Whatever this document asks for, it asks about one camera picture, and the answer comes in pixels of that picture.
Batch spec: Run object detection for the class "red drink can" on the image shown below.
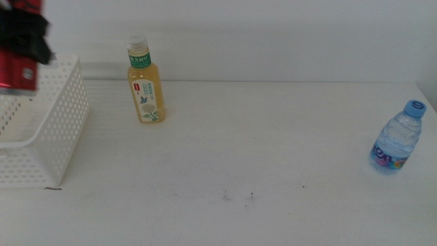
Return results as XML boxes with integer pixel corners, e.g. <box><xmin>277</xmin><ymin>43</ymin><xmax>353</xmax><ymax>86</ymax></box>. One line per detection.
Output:
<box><xmin>0</xmin><ymin>0</ymin><xmax>44</xmax><ymax>96</ymax></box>

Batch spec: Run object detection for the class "yellow tea bottle white cap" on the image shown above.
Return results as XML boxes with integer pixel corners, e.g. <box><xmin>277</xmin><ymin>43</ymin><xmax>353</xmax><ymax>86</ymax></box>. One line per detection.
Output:
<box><xmin>126</xmin><ymin>33</ymin><xmax>167</xmax><ymax>124</ymax></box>

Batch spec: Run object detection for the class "clear water bottle blue cap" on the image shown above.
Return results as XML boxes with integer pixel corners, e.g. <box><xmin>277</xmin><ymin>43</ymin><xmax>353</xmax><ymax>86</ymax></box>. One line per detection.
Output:
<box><xmin>369</xmin><ymin>99</ymin><xmax>428</xmax><ymax>173</ymax></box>

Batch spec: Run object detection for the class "white perforated plastic basket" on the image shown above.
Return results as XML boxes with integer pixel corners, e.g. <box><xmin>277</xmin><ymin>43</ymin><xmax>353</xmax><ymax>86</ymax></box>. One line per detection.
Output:
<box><xmin>0</xmin><ymin>54</ymin><xmax>91</xmax><ymax>189</ymax></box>

